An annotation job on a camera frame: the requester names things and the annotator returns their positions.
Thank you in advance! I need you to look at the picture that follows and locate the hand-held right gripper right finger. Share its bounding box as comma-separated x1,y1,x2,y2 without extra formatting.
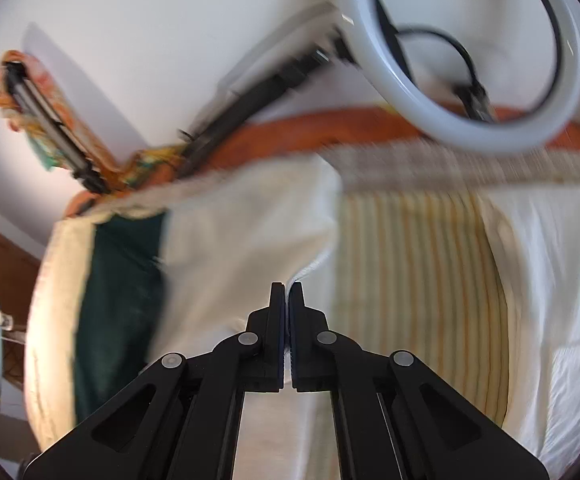
290,282,551,480

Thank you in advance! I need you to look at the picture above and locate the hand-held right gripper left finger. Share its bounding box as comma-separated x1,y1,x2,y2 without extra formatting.
22,282,286,480

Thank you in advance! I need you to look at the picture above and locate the cream white cloth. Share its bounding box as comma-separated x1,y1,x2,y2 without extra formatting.
142,152,345,480

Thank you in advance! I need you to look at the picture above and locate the yellow striped cloth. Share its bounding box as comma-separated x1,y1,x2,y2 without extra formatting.
336,191,511,427

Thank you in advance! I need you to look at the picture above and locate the dark green cloth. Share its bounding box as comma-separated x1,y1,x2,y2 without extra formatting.
71,209,171,427

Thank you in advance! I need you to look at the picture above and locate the plaid cloth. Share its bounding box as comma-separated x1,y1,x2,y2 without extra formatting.
324,137,580,193

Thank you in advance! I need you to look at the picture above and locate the white bed sheet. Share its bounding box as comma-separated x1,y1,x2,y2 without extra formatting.
477,182,580,473

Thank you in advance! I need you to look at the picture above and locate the wooden furniture panel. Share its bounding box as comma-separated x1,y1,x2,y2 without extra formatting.
0,209,46,293

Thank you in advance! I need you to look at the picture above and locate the grey phone holder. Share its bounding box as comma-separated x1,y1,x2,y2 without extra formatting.
219,2,357,107

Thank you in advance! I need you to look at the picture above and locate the orange patterned cloth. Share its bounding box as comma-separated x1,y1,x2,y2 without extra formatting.
0,50,187,192

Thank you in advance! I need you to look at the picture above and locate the black metal folding stand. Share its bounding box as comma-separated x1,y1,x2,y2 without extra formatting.
1,61,109,194

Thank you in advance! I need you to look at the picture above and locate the black ring light stand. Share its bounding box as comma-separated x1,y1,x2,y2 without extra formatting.
176,45,358,178

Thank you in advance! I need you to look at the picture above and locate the white ring light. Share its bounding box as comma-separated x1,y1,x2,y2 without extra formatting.
336,0,580,154

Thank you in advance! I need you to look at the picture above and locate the black cable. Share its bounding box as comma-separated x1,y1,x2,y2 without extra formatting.
397,25,496,122

